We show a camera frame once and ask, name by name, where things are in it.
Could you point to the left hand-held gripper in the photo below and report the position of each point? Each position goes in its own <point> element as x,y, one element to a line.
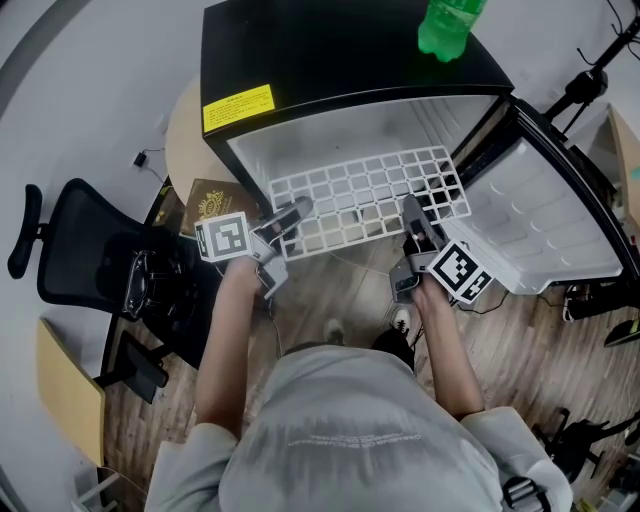
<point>222,237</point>

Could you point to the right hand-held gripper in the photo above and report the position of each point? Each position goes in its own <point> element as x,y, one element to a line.
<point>457,270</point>

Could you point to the white wire fridge shelf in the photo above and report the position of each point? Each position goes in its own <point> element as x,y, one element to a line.
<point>273,186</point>

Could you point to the black mini fridge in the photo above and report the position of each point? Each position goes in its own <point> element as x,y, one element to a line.
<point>325,50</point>

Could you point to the person's right forearm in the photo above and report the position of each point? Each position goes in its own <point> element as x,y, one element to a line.
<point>450,360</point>

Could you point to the person's left forearm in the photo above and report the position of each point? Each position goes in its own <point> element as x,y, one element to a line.
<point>225,350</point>

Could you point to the white mini-fridge door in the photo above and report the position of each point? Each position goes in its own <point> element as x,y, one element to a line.
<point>540,225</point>

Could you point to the brown book with gold emblem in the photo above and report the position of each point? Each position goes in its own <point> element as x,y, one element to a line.
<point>215,197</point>

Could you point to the person's right shoe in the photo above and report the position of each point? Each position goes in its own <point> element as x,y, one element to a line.
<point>400,320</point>

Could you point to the person's shoe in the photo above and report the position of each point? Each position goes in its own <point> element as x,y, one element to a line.
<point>400,320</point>
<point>334,331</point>

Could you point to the person's left shoe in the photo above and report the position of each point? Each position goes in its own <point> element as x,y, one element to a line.
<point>334,331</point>

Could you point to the yellow warning sticker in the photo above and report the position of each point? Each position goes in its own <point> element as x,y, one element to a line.
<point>239,107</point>

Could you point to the person's black trousers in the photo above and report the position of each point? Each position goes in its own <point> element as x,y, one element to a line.
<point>395,350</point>

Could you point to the round wooden table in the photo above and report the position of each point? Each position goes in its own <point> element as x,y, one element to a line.
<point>187,145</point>

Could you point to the clear pouch with black trim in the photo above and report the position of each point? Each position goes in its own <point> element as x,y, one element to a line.
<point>145,280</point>

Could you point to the black plug adapter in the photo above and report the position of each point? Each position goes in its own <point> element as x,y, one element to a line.
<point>139,160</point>

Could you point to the black mesh office chair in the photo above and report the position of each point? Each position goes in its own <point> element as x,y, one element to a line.
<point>85,240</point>

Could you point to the green plastic bottle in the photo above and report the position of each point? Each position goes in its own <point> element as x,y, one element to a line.
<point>447,25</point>

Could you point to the black coat rack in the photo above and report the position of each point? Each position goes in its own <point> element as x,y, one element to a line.
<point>585,82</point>

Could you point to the light wooden desk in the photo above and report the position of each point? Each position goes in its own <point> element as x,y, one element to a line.
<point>627,150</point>

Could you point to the person's grey shirt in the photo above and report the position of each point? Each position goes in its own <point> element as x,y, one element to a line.
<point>350,440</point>

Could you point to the black object with green stripe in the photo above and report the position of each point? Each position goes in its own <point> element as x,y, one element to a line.
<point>625,334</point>

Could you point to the black swivel chair base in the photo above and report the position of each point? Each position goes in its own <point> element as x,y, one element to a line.
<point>575,445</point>

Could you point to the small wooden side table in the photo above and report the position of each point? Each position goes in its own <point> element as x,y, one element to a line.
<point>70,395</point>

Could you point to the white metal frame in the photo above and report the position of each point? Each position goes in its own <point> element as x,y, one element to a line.
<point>97,492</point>

